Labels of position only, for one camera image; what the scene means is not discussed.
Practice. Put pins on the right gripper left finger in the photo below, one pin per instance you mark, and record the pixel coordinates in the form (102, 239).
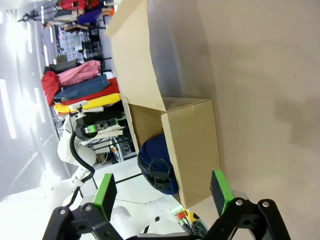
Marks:
(106, 195)

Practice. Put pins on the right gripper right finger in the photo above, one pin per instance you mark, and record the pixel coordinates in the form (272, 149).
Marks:
(222, 190)

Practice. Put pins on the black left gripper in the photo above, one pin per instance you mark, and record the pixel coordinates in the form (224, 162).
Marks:
(87, 127)

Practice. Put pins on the blue zippered pencil case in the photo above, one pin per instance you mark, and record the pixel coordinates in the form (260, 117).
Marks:
(155, 150)

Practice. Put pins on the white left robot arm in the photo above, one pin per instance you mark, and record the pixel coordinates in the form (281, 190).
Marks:
(65, 147)

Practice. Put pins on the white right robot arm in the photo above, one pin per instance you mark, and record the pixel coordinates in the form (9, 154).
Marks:
(140, 217)

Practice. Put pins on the open cardboard box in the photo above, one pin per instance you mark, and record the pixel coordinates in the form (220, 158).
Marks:
(190, 140)

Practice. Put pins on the yellow fabric roll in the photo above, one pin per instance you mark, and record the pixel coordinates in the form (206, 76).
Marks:
(95, 103)

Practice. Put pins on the blue denim cloth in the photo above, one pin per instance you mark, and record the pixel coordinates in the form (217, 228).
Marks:
(85, 87)

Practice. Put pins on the yellow red emergency stop button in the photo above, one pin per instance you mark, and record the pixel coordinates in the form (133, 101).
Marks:
(186, 215)

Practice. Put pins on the pink cloth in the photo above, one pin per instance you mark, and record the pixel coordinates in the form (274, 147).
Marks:
(77, 71)

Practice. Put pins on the red cloth bundle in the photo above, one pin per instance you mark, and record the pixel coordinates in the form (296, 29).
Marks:
(50, 87)

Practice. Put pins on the grey olive cloth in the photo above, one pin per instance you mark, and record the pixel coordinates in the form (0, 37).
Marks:
(62, 66)

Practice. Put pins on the purple hanging garment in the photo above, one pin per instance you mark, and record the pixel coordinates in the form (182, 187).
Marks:
(90, 13)

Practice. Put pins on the red hanging garment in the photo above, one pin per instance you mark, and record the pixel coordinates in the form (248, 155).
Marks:
(75, 3)

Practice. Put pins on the black tripod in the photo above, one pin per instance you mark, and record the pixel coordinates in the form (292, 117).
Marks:
(27, 16)

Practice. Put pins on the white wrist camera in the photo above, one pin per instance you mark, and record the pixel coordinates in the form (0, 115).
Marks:
(78, 105)

